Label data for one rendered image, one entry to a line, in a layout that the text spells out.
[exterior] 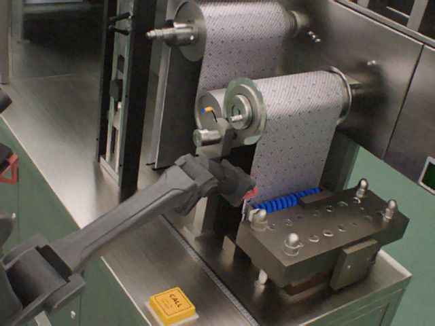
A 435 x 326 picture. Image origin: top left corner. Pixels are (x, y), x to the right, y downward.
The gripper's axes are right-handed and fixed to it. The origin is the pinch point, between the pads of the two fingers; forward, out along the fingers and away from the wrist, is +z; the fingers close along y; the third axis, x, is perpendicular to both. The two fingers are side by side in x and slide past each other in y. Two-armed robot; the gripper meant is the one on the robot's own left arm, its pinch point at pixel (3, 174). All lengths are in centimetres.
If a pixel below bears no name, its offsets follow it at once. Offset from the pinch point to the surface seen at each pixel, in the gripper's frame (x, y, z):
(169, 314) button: 4.0, -45.9, 11.8
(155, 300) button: 3.0, -41.3, 12.4
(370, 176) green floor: -168, -22, 216
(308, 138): -46, -49, 10
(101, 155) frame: -25.8, 4.8, 28.9
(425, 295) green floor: -96, -82, 175
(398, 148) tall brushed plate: -57, -67, 15
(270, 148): -37, -45, 5
